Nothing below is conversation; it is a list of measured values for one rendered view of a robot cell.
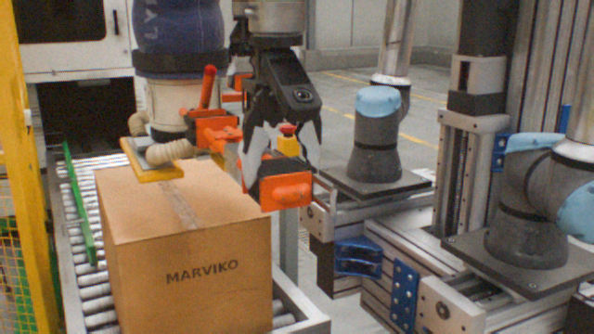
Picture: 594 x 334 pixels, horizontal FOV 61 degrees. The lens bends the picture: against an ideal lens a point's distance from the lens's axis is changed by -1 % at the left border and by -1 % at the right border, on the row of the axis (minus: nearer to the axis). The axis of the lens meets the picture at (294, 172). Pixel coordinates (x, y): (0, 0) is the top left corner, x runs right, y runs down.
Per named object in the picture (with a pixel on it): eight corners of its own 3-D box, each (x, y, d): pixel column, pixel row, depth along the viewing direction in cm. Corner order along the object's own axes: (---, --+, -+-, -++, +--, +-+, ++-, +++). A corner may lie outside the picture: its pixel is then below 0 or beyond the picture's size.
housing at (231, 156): (222, 169, 86) (221, 144, 85) (259, 163, 89) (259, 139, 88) (235, 182, 80) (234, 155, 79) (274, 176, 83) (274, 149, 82)
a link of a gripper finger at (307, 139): (314, 161, 79) (293, 109, 75) (332, 173, 74) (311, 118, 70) (297, 171, 79) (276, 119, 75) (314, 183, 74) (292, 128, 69)
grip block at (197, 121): (184, 139, 105) (182, 111, 103) (228, 134, 109) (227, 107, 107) (194, 149, 98) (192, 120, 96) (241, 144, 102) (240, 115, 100)
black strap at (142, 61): (126, 63, 126) (125, 46, 125) (215, 58, 135) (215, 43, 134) (140, 74, 107) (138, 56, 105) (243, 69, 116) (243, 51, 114)
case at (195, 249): (107, 274, 182) (93, 170, 169) (213, 251, 198) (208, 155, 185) (133, 381, 131) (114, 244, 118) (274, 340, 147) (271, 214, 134)
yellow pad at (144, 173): (120, 145, 137) (118, 126, 135) (157, 140, 141) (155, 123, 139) (138, 185, 108) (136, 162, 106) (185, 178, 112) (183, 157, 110)
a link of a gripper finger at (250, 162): (239, 179, 75) (261, 121, 74) (252, 192, 70) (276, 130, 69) (220, 173, 74) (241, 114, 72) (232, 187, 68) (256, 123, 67)
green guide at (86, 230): (50, 156, 317) (48, 142, 314) (68, 154, 322) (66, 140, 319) (69, 272, 182) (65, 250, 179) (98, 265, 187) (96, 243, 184)
